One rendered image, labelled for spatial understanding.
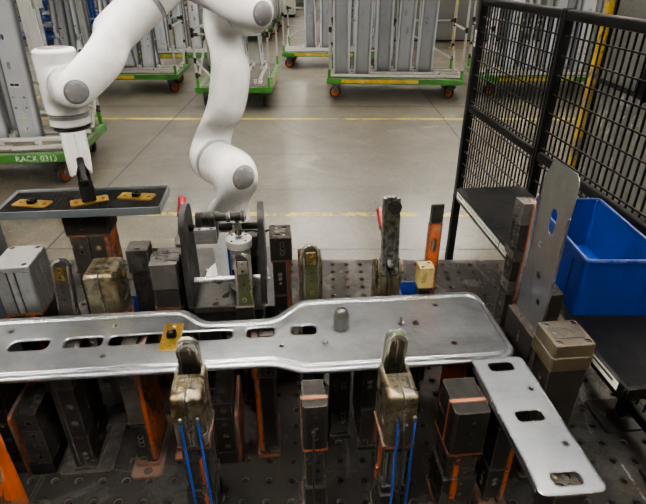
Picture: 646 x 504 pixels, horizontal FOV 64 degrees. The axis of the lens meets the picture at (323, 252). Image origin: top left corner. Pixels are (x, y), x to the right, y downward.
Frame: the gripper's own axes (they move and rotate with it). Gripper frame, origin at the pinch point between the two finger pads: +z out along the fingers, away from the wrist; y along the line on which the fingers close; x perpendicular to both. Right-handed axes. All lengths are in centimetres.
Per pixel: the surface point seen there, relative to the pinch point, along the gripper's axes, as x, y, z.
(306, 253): 40, 35, 9
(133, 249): 6.4, 16.8, 8.8
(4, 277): -19.1, 15.5, 9.9
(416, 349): 50, 63, 19
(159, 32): 179, -890, 57
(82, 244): -3.8, 1.8, 12.4
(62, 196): -5.6, -6.1, 2.6
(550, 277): 75, 70, 6
